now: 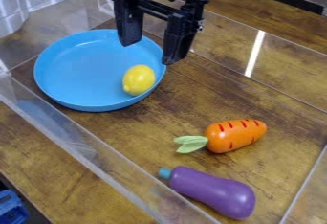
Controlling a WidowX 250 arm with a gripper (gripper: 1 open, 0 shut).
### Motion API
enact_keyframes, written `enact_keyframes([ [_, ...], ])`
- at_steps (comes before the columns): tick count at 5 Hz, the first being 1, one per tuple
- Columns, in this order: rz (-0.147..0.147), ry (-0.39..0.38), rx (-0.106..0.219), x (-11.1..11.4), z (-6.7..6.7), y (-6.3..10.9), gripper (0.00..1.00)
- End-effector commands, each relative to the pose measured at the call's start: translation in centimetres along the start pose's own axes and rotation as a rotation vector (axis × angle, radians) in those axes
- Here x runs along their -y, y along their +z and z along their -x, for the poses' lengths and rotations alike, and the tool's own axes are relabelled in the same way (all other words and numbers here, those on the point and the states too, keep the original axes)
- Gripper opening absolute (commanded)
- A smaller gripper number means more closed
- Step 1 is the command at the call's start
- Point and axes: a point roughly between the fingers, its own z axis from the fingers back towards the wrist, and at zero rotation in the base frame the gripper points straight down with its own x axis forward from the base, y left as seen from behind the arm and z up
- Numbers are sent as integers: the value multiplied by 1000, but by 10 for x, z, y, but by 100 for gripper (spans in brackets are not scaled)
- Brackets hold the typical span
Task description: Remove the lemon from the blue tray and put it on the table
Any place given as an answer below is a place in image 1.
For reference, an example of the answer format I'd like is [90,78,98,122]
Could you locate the blue object at corner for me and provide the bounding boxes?
[0,190,29,224]

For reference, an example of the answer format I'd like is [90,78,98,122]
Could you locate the purple toy eggplant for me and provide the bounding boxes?
[159,166,255,220]

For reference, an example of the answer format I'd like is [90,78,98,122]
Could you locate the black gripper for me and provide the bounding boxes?
[113,0,208,65]

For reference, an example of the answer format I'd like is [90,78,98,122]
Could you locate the clear acrylic enclosure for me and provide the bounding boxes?
[0,0,327,224]

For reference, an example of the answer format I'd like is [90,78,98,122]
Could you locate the yellow toy lemon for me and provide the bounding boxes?
[122,64,156,96]

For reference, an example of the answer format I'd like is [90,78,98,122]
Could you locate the blue round tray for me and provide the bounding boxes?
[33,29,165,112]

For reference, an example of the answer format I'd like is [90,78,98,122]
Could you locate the orange toy carrot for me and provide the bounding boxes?
[173,119,267,153]

